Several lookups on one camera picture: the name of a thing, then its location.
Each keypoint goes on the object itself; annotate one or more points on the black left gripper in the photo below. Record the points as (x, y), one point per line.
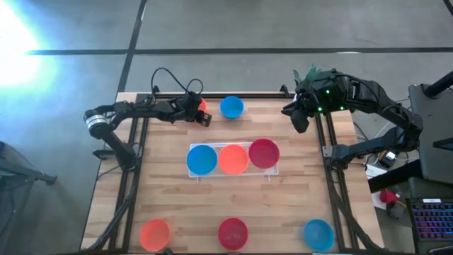
(187, 106)

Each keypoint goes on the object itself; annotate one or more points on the orange mini bowl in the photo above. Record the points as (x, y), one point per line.
(203, 104)
(154, 235)
(233, 160)

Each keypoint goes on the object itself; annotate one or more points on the red mini bowl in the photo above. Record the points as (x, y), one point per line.
(233, 234)
(264, 153)

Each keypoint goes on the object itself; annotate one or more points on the white paper box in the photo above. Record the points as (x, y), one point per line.
(375, 171)

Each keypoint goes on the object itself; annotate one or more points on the blue mini bowl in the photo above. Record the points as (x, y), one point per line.
(201, 160)
(231, 107)
(318, 235)

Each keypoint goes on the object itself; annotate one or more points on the small black white device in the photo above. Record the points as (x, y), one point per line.
(389, 157)

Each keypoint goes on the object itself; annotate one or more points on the black pole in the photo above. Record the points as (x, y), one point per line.
(440, 84)

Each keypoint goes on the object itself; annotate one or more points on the small red object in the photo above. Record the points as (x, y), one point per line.
(387, 197)

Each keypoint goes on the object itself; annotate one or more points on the dark grey side desk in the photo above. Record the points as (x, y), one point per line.
(435, 117)

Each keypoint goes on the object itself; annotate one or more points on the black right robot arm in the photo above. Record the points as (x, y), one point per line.
(375, 145)

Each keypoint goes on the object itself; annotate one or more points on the black metal table frame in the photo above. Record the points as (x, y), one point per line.
(255, 95)

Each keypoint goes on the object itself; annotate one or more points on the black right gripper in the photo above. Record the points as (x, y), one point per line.
(327, 93)

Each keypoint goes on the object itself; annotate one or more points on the dark metal stand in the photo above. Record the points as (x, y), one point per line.
(42, 178)

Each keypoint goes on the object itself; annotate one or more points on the laptop with lit keyboard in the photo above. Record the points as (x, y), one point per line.
(433, 219)

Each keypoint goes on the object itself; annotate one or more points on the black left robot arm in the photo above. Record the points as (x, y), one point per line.
(141, 109)

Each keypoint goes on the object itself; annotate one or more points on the potted plant in white pot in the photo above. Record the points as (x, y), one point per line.
(312, 72)

